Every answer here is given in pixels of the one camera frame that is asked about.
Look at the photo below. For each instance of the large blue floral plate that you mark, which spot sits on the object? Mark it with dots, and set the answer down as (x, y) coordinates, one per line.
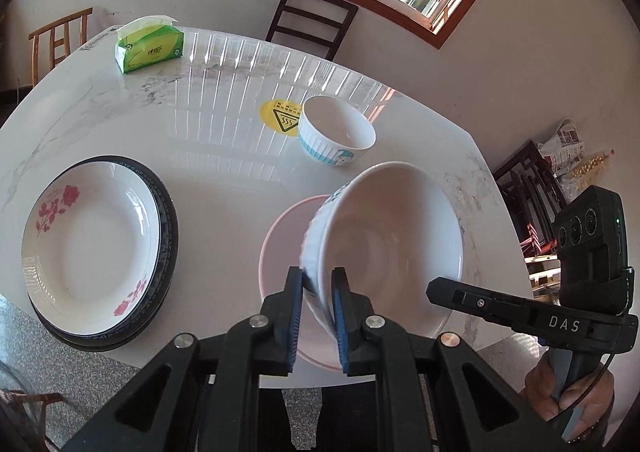
(175, 252)

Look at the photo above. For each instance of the yellow warning sticker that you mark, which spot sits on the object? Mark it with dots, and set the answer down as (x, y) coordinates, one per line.
(277, 116)

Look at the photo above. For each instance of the dark wooden side furniture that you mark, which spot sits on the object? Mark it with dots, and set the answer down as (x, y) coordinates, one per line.
(530, 202)

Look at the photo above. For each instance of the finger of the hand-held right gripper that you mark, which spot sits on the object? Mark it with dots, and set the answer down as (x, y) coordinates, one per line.
(470, 302)

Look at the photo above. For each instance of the dark wooden chair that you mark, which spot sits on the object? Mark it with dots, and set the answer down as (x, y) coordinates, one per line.
(320, 6)

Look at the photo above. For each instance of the white bowl with rabbit print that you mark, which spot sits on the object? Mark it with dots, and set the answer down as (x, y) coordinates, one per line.
(400, 242)

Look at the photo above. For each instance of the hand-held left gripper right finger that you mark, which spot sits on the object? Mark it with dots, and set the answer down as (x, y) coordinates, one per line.
(341, 327)

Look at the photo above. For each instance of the light wooden chair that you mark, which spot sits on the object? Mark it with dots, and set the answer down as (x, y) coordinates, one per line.
(60, 24)

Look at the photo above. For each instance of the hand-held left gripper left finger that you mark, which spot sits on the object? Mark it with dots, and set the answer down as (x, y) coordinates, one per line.
(296, 317)

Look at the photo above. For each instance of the white plate with red flowers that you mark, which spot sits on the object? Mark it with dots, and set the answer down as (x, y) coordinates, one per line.
(90, 252)

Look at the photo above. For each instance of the green tissue pack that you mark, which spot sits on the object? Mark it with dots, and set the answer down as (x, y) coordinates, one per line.
(150, 46)

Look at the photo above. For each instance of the dried yellow stalks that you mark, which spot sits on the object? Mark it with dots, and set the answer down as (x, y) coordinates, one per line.
(592, 164)

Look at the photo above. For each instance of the folded newspapers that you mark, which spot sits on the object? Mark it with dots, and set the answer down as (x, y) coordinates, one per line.
(565, 141)

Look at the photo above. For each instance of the person's right hand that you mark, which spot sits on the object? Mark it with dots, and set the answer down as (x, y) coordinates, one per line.
(537, 384)

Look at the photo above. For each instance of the white ribbed bowl cartoon print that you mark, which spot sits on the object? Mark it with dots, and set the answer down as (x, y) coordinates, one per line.
(335, 124)

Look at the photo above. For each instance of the pink bowl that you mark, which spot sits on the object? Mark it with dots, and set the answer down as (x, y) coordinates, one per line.
(280, 252)

